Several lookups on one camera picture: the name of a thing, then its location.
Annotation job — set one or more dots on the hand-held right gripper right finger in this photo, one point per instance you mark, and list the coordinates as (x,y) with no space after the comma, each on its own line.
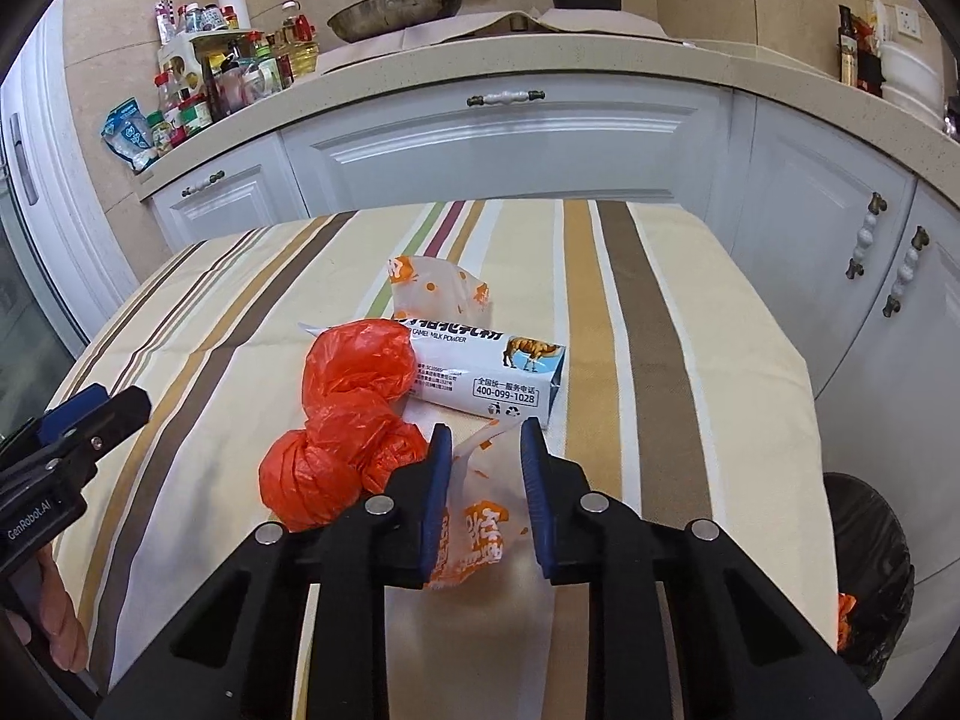
(536,499)

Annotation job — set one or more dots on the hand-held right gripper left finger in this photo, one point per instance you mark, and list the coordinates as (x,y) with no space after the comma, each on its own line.
(435,499)

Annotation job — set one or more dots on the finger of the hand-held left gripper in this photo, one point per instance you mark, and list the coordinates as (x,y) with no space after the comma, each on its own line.
(71,412)
(112,424)

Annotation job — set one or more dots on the white bag with orange print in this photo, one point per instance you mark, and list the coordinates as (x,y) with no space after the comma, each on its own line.
(472,540)

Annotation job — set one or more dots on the long twisted orange plastic bag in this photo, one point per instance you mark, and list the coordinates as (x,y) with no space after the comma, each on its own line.
(337,405)

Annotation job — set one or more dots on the orange printed plastic bag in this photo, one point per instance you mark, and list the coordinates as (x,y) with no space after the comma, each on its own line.
(847,619)

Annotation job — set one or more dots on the black-lined trash bin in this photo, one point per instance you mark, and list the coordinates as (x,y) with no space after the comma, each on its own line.
(874,555)

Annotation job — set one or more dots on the person's left hand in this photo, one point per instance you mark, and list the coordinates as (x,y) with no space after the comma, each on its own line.
(64,615)

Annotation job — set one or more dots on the white milk powder packet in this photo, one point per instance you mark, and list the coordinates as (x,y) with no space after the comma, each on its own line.
(480,371)

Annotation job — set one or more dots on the white sliding door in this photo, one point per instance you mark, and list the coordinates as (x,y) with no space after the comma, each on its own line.
(45,240)

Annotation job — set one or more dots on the striped tablecloth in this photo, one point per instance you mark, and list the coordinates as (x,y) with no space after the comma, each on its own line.
(660,360)

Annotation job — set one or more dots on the white orange-dotted plastic bag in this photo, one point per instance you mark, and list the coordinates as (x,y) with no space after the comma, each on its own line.
(439,289)

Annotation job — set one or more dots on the small white cabinet drawer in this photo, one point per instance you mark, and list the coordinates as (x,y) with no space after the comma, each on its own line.
(225,217)

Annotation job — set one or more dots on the blue snack bags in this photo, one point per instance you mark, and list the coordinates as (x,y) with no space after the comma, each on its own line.
(131,136)

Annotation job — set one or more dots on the wide white cabinet drawer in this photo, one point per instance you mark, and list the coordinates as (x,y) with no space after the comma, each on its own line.
(510,157)

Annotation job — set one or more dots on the group of condiment bottles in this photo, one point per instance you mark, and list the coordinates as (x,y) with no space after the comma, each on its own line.
(225,82)

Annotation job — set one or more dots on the white cabinet door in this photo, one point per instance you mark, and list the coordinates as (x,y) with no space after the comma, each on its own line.
(810,240)
(900,405)

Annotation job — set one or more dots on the yellow cooking oil bottle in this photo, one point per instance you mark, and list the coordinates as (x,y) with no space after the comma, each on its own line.
(300,49)

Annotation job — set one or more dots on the paper towel roll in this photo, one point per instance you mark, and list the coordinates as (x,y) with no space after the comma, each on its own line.
(233,6)

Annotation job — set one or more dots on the beige stone countertop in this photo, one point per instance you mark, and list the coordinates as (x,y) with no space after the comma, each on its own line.
(600,60)

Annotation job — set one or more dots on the white lidded container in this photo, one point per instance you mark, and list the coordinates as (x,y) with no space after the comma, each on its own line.
(907,67)
(911,105)

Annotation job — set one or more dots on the dark glass bottle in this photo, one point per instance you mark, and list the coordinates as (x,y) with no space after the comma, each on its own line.
(848,52)

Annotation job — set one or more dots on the white wall socket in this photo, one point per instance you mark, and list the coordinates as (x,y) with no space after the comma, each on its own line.
(909,22)

